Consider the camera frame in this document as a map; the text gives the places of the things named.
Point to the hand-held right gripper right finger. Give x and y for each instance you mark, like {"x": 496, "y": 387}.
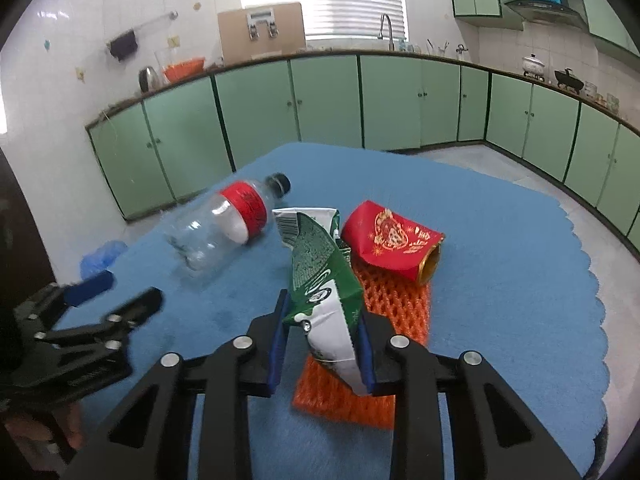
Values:
{"x": 365, "y": 362}

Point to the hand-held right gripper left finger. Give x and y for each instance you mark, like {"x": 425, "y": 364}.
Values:
{"x": 277, "y": 345}

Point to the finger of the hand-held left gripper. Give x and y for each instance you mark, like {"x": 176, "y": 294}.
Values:
{"x": 90, "y": 287}
{"x": 135, "y": 310}

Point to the green and white milk carton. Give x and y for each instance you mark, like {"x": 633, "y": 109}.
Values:
{"x": 320, "y": 270}

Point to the clear plastic bottle red label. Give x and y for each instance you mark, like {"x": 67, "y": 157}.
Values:
{"x": 210, "y": 235}

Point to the person's left hand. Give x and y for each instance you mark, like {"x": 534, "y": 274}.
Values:
{"x": 30, "y": 430}

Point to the blue plastic bag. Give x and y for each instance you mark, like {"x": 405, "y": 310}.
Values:
{"x": 102, "y": 260}

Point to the orange foam net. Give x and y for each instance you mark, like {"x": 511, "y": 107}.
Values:
{"x": 400, "y": 305}

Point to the red paper cup gold inside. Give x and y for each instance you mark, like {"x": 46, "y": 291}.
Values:
{"x": 385, "y": 235}

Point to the blue foam mat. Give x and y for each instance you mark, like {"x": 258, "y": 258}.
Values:
{"x": 500, "y": 260}

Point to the metal kettle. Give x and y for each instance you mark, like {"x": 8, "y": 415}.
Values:
{"x": 148, "y": 80}

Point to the clear plastic pitcher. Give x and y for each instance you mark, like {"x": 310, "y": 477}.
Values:
{"x": 162, "y": 62}

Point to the orange basin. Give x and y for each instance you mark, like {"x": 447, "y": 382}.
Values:
{"x": 184, "y": 70}

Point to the black cloth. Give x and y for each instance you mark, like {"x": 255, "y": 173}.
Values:
{"x": 124, "y": 46}

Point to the green base cabinets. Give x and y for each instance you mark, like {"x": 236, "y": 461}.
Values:
{"x": 325, "y": 105}

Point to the brown cardboard box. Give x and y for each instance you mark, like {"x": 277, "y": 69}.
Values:
{"x": 235, "y": 45}

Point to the utensil holder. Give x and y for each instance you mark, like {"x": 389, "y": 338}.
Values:
{"x": 440, "y": 50}

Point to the metal kitchen faucet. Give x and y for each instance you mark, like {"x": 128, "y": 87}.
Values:
{"x": 383, "y": 22}

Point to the white cooking pot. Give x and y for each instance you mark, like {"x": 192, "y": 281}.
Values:
{"x": 533, "y": 66}

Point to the black wok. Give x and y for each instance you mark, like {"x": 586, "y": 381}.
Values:
{"x": 568, "y": 80}

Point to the row of glass jars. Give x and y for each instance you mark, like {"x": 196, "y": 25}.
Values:
{"x": 600, "y": 96}

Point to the metal towel rail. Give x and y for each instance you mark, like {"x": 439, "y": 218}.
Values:
{"x": 150, "y": 22}

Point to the metal wall tap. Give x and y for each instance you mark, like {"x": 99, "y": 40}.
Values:
{"x": 461, "y": 50}

